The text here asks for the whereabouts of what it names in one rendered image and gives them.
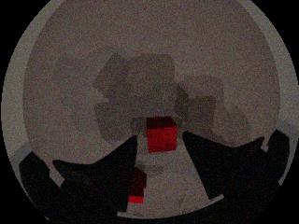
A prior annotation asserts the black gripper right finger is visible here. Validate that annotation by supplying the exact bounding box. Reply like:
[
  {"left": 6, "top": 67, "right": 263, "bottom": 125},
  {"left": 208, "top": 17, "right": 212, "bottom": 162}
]
[{"left": 182, "top": 131, "right": 265, "bottom": 200}]

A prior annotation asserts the red cube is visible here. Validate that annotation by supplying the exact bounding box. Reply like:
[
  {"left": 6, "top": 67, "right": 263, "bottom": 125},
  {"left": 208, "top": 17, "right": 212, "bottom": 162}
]
[
  {"left": 128, "top": 176, "right": 145, "bottom": 204},
  {"left": 132, "top": 167, "right": 147, "bottom": 188},
  {"left": 146, "top": 116, "right": 177, "bottom": 153}
]

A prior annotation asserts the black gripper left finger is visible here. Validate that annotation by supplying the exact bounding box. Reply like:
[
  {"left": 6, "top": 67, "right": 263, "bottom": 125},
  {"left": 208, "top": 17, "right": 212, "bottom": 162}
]
[{"left": 52, "top": 135, "right": 138, "bottom": 213}]

